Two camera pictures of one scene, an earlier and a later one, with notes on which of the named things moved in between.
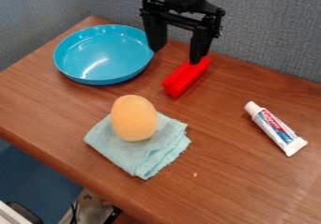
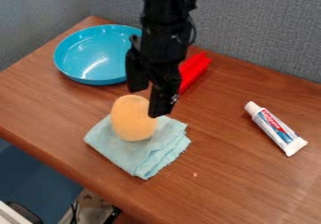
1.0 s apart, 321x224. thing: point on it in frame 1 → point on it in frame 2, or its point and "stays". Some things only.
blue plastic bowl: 101,54 stays
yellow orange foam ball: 133,117 stays
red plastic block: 183,76 stays
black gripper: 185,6 → 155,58
